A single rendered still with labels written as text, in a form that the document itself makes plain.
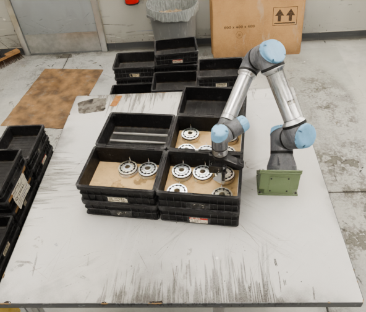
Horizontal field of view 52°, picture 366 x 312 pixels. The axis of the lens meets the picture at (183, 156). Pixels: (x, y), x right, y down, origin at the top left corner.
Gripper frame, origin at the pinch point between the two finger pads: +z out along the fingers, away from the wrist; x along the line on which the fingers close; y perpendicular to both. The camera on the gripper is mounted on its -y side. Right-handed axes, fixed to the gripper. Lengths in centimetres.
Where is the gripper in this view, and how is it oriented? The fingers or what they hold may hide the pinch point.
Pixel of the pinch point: (224, 178)
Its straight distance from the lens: 191.7
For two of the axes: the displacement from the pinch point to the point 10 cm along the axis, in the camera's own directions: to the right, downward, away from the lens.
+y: -9.9, -0.5, 1.6
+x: -1.4, 7.6, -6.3
